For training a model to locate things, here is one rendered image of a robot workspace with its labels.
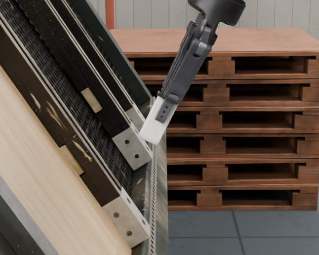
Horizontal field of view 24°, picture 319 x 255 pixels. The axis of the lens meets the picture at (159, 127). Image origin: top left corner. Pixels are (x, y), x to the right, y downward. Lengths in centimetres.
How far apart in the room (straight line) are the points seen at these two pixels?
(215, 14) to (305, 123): 321
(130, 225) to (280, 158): 257
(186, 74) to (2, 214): 41
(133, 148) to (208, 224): 188
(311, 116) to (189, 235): 95
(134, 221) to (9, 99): 41
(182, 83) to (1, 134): 53
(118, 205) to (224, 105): 243
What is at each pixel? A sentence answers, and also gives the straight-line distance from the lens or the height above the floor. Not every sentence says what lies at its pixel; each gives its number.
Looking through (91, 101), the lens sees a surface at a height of 110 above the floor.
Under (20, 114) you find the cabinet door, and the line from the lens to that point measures 159.
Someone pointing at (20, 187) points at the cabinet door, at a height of 118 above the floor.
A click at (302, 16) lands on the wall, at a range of 948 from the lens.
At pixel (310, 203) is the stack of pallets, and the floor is 4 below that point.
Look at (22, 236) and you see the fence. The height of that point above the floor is 115.
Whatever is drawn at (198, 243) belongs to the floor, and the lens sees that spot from 388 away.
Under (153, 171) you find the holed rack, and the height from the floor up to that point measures 89.
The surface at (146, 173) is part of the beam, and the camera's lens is 220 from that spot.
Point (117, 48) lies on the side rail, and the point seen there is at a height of 112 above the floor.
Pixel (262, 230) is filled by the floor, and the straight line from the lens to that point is 405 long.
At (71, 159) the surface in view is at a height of 112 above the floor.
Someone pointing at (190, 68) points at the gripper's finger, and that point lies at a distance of 99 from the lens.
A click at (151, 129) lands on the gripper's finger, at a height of 136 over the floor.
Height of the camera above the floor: 166
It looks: 16 degrees down
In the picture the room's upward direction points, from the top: straight up
